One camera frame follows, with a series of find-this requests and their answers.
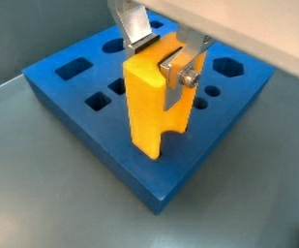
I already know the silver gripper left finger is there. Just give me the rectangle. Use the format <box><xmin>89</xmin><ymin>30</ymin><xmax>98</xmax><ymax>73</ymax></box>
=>
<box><xmin>107</xmin><ymin>0</ymin><xmax>159</xmax><ymax>57</ymax></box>

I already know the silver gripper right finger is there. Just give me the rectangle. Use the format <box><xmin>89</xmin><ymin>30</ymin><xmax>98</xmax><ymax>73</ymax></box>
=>
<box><xmin>159</xmin><ymin>26</ymin><xmax>215</xmax><ymax>110</ymax></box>

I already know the yellow arch block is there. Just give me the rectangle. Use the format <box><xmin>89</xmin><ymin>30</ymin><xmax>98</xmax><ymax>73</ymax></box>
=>
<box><xmin>123</xmin><ymin>32</ymin><xmax>206</xmax><ymax>159</ymax></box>

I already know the blue shape sorter block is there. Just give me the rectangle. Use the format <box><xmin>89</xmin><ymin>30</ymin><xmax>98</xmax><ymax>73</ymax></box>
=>
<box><xmin>22</xmin><ymin>26</ymin><xmax>275</xmax><ymax>214</ymax></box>

